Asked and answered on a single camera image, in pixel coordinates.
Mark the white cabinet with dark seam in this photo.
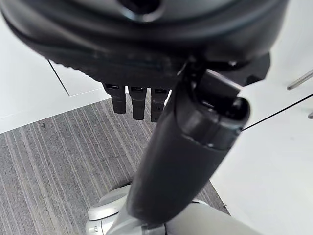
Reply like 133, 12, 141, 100
0, 11, 113, 135

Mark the white cabinet with metal handles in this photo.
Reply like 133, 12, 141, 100
209, 0, 313, 235

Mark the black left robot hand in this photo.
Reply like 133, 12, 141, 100
0, 0, 287, 227

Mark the silver robot leg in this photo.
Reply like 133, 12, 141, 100
85, 184, 266, 235

